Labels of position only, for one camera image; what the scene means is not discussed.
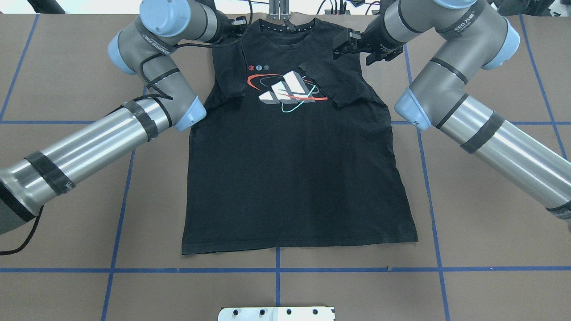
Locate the white pedestal base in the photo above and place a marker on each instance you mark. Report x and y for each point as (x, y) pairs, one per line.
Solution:
(292, 313)

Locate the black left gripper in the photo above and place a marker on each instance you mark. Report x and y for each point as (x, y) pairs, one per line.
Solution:
(228, 32)

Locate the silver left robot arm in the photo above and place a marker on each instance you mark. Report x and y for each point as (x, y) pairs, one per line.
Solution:
(143, 48)

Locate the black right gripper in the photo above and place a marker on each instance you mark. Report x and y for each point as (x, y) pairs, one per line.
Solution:
(373, 43)

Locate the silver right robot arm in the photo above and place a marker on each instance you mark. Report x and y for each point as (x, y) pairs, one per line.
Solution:
(476, 38)

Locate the black graphic t-shirt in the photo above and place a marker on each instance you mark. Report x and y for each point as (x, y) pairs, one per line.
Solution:
(296, 150)

